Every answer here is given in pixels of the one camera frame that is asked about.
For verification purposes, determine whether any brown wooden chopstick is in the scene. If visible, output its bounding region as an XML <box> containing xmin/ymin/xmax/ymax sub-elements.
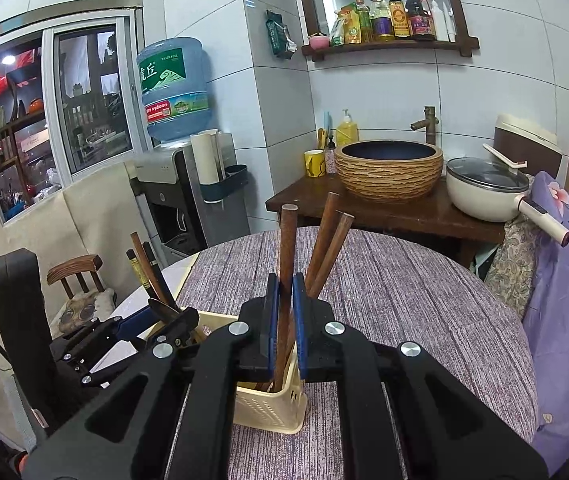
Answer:
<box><xmin>272</xmin><ymin>204</ymin><xmax>298</xmax><ymax>392</ymax></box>

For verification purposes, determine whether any gold tipped black chopstick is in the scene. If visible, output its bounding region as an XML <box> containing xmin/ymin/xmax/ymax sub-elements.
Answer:
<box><xmin>126</xmin><ymin>242</ymin><xmax>179</xmax><ymax>312</ymax></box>

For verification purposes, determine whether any thin brown chopstick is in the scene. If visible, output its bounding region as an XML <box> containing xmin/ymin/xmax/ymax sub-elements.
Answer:
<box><xmin>130</xmin><ymin>232</ymin><xmax>176</xmax><ymax>308</ymax></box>

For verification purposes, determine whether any brown chopstick in basket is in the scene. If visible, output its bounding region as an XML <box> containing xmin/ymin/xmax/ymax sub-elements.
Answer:
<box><xmin>307</xmin><ymin>212</ymin><xmax>355</xmax><ymax>298</ymax></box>
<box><xmin>305</xmin><ymin>192</ymin><xmax>340</xmax><ymax>294</ymax></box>

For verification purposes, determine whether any wooden chair with cushion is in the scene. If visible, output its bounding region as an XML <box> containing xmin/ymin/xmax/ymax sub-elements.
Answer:
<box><xmin>47</xmin><ymin>255</ymin><xmax>116</xmax><ymax>339</ymax></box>

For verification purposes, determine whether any cream plastic utensil basket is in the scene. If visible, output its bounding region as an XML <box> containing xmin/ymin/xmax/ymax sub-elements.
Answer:
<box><xmin>144</xmin><ymin>309</ymin><xmax>311</xmax><ymax>436</ymax></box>

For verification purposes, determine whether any purple striped table mat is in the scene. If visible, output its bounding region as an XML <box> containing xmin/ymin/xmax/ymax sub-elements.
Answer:
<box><xmin>166</xmin><ymin>228</ymin><xmax>548</xmax><ymax>479</ymax></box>

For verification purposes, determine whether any grey water dispenser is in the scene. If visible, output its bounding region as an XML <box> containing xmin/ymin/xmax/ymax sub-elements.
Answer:
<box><xmin>132</xmin><ymin>133</ymin><xmax>250</xmax><ymax>264</ymax></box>

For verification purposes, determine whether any yellow mug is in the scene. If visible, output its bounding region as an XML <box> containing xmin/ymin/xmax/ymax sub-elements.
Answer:
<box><xmin>304</xmin><ymin>150</ymin><xmax>326</xmax><ymax>178</ymax></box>

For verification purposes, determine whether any dark wooden counter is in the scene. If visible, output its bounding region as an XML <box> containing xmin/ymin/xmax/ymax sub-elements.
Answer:
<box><xmin>265</xmin><ymin>176</ymin><xmax>505</xmax><ymax>244</ymax></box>

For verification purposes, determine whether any woven pattern basin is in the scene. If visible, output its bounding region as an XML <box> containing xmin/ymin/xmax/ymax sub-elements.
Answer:
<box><xmin>335</xmin><ymin>140</ymin><xmax>444</xmax><ymax>203</ymax></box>

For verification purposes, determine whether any paper towel roll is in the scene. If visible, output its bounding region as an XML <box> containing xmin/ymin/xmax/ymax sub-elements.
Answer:
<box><xmin>190</xmin><ymin>129</ymin><xmax>225</xmax><ymax>185</ymax></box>

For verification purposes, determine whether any yellow soap bottle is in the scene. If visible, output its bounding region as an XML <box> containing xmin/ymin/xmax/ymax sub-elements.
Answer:
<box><xmin>335</xmin><ymin>108</ymin><xmax>359</xmax><ymax>148</ymax></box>

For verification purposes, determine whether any cream frying pan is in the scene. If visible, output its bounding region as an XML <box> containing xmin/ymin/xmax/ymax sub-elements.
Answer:
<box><xmin>445</xmin><ymin>143</ymin><xmax>569</xmax><ymax>247</ymax></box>

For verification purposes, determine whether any brass faucet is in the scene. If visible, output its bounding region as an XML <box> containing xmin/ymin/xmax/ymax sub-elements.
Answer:
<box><xmin>411</xmin><ymin>106</ymin><xmax>439</xmax><ymax>145</ymax></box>

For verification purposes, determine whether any blue water jug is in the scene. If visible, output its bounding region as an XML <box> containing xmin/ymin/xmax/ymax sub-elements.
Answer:
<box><xmin>137</xmin><ymin>37</ymin><xmax>212</xmax><ymax>143</ymax></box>

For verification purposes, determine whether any green hanging packet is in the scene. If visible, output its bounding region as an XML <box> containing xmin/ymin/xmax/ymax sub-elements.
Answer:
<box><xmin>265</xmin><ymin>10</ymin><xmax>298</xmax><ymax>60</ymax></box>

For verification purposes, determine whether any yellow oil bottle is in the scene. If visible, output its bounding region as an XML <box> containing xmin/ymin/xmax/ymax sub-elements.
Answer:
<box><xmin>389</xmin><ymin>0</ymin><xmax>411</xmax><ymax>39</ymax></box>

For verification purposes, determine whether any dark soy sauce bottle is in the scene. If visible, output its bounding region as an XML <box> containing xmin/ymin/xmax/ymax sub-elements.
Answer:
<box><xmin>405</xmin><ymin>0</ymin><xmax>435</xmax><ymax>40</ymax></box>

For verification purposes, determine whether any dark teal wall holder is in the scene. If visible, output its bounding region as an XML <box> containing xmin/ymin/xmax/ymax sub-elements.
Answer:
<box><xmin>200</xmin><ymin>165</ymin><xmax>249</xmax><ymax>204</ymax></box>

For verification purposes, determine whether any window with white frame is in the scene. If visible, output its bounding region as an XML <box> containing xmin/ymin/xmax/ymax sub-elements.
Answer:
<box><xmin>0</xmin><ymin>4</ymin><xmax>152</xmax><ymax>223</ymax></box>

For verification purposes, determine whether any wooden wall shelf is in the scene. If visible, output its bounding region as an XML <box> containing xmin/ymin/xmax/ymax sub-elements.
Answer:
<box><xmin>301</xmin><ymin>0</ymin><xmax>480</xmax><ymax>62</ymax></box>

